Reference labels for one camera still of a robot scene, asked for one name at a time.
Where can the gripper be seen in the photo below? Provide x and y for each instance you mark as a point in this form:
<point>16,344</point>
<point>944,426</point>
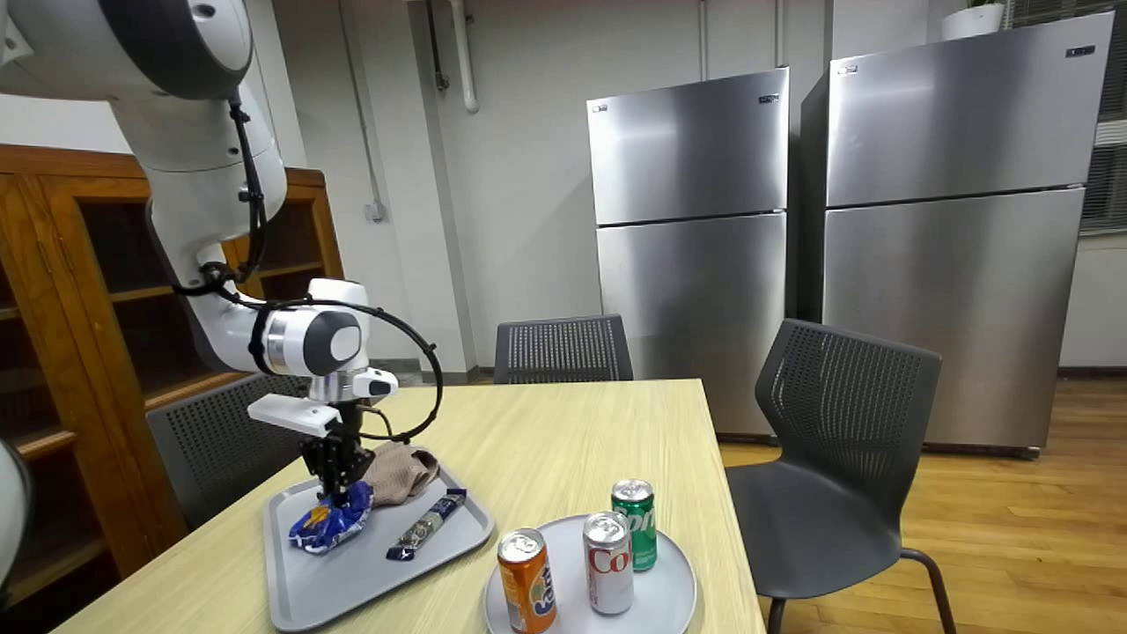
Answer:
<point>339,453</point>

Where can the blue chip bag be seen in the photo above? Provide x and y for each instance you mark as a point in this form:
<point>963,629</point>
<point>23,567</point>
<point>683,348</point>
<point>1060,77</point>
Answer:
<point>330,526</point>

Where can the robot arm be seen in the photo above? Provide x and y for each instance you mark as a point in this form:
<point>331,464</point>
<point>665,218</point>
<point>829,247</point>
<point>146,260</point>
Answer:
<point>202,185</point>

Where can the beige folded cloth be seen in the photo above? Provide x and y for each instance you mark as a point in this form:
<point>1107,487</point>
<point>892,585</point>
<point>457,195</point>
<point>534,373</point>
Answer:
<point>401,474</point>

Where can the grey rectangular tray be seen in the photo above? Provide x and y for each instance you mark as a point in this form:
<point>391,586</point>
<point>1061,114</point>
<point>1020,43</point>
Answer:
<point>352,577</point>

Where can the dark blue candy bar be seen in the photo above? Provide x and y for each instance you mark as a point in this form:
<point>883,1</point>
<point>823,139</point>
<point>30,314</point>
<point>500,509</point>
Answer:
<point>426,527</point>

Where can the grey mesh-back chair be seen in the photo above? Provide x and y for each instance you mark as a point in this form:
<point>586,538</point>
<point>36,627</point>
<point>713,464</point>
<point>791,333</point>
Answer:
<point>220,440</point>
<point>836,440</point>
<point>563,350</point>

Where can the orange soda can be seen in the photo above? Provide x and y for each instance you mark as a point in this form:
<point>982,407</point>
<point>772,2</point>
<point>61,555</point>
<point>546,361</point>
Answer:
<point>526,583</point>

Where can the white and red soda can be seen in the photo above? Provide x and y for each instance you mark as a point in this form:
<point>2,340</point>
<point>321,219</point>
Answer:
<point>608,568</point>

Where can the green soda can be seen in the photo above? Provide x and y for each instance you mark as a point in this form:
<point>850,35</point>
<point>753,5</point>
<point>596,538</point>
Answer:
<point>636,528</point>

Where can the wooden glass-door cabinet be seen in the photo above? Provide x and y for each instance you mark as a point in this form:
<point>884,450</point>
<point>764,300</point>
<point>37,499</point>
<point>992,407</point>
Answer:
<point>79,335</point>

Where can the grey round plate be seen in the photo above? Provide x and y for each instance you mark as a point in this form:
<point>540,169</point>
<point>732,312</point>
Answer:
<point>656,599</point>

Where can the row of steel refrigerators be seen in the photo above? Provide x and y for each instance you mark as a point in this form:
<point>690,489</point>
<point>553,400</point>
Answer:
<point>951,291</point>

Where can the white plant pot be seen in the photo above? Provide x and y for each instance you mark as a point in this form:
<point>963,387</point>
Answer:
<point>973,21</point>

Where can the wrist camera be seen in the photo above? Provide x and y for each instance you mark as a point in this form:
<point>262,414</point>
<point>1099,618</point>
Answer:
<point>286,412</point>

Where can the wall socket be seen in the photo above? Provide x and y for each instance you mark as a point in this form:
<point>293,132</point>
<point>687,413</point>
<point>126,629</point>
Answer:
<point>375,211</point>

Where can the white wall pipe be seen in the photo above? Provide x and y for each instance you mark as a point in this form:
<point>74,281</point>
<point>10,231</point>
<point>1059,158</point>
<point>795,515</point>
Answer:
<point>464,53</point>

